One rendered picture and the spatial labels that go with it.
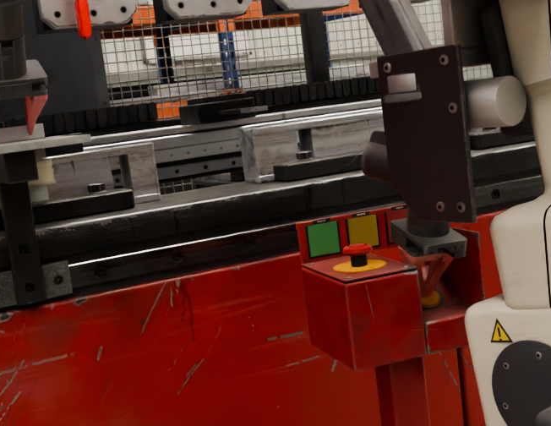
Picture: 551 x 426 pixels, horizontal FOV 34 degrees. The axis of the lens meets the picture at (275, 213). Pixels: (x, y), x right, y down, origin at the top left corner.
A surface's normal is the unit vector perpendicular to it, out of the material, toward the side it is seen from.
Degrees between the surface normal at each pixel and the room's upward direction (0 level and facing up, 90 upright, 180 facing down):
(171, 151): 90
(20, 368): 90
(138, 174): 90
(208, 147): 90
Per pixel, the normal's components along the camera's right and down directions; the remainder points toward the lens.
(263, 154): 0.42, 0.07
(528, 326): -0.77, 0.18
